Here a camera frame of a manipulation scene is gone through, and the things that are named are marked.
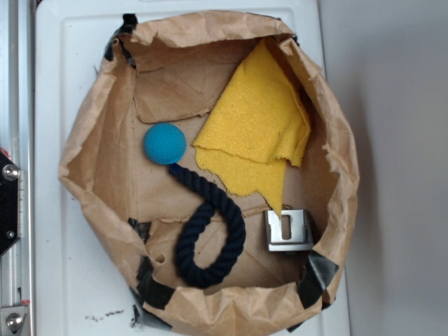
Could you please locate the silver metal bracket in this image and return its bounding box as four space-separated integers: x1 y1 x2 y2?
265 209 314 253

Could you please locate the white plastic tray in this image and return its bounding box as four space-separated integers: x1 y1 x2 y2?
34 1 324 335

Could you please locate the blue dimpled ball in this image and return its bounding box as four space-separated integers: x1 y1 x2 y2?
143 122 187 165

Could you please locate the brown paper bag tray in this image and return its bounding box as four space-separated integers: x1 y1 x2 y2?
59 10 360 335

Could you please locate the black mounting plate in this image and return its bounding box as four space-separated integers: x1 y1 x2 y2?
0 150 20 256

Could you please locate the yellow cloth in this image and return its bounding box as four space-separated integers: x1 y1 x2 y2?
192 38 311 214

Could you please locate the dark blue rope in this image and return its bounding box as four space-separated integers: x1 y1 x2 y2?
167 164 247 290

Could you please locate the aluminium frame rail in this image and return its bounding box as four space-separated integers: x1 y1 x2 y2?
1 1 35 335

